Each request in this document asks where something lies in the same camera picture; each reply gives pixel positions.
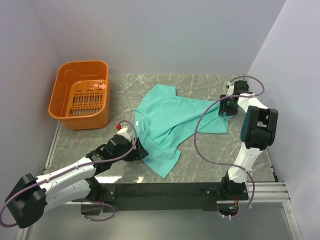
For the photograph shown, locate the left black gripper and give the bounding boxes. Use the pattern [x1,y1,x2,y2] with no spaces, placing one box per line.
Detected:
[112,136,149,163]

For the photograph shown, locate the teal t shirt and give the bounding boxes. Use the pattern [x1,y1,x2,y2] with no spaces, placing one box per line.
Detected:
[134,84,229,178]

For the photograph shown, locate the orange plastic basket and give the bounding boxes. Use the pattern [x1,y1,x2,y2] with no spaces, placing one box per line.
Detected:
[48,60,111,131]

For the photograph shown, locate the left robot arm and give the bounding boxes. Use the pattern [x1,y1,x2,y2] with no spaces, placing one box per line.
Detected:
[4,134,149,229]

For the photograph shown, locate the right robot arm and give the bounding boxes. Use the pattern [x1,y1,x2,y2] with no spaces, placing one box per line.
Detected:
[218,76,279,200]

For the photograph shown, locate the black base beam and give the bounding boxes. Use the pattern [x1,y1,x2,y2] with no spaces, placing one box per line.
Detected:
[84,182,249,211]

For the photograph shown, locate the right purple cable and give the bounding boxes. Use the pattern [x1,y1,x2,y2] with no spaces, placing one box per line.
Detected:
[193,74,266,220]

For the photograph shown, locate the purple cable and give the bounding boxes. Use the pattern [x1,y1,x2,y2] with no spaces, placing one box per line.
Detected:
[193,74,266,220]
[0,119,141,228]

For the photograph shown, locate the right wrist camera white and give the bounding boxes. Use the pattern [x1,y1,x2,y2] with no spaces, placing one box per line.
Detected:
[226,81,234,96]

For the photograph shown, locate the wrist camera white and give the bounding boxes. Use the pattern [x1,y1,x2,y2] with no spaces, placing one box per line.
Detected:
[116,124,134,141]
[226,81,234,96]

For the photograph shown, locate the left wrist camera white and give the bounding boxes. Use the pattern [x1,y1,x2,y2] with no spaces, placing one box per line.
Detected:
[116,124,134,141]

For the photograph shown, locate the aluminium rail frame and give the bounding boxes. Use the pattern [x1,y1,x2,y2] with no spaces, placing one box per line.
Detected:
[14,122,303,240]

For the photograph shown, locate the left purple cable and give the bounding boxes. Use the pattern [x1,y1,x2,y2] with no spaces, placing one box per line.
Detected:
[0,119,141,228]

